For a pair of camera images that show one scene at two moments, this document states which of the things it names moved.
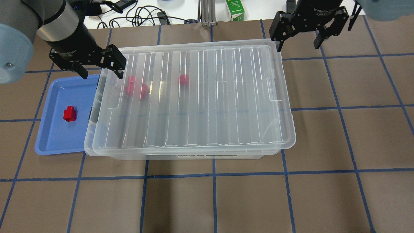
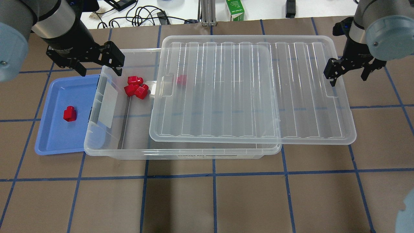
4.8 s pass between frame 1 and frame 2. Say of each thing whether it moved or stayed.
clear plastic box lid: moved
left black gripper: stayed
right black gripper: moved
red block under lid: stayed
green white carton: stayed
